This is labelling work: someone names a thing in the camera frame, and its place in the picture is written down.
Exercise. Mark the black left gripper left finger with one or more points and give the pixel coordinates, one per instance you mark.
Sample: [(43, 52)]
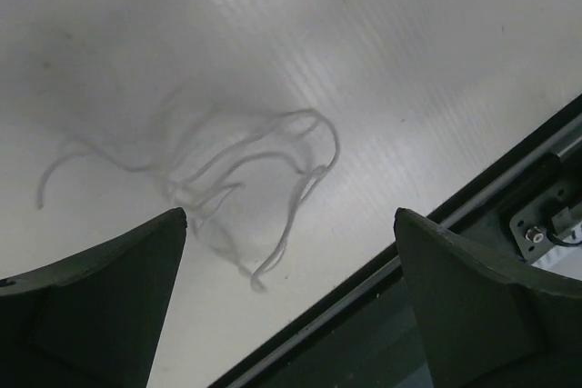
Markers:
[(93, 319)]

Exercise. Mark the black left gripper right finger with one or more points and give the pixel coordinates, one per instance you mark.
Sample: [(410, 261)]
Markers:
[(485, 318)]

